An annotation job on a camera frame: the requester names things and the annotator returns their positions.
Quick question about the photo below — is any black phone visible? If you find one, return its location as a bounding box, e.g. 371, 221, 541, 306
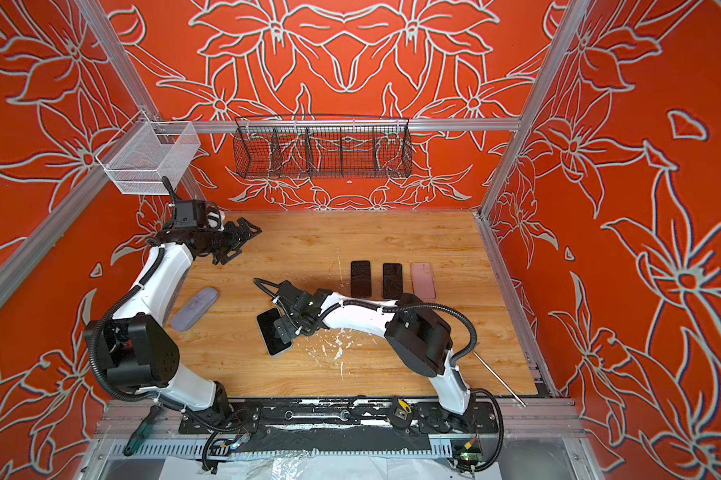
256, 308, 292, 357
350, 260, 373, 299
383, 263, 405, 300

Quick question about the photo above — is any pink phone case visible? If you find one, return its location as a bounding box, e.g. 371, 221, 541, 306
410, 262, 437, 300

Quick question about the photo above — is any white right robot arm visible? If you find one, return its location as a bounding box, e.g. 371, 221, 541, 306
254, 279, 500, 415

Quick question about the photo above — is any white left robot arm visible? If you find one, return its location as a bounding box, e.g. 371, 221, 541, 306
84, 217, 262, 428

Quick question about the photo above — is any lavender grey phone case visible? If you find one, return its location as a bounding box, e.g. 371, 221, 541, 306
170, 287, 220, 332

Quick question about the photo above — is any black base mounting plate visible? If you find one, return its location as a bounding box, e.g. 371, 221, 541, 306
176, 394, 500, 436

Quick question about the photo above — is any green circuit board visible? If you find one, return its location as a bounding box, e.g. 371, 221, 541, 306
453, 441, 485, 472

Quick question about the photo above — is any white wire basket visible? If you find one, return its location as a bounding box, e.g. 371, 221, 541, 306
98, 122, 200, 196

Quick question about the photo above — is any black wire basket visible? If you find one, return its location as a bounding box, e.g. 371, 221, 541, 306
232, 115, 414, 180

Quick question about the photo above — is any aluminium horizontal back rail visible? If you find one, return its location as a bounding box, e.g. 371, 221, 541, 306
150, 117, 521, 134

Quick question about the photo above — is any white slotted cable duct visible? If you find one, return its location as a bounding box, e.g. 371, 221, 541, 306
108, 438, 454, 461

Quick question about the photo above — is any green handled screwdriver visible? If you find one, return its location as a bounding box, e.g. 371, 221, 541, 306
122, 404, 164, 457

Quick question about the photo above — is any aluminium left side rail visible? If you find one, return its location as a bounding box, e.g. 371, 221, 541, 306
0, 168, 110, 310

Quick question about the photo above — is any aluminium frame post left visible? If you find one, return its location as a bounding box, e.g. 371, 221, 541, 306
76, 1, 206, 200

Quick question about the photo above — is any aluminium frame post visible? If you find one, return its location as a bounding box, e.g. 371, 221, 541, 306
477, 0, 591, 221
76, 1, 206, 200

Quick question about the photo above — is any aluminium frame post right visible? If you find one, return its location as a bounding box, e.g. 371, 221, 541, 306
477, 0, 591, 221

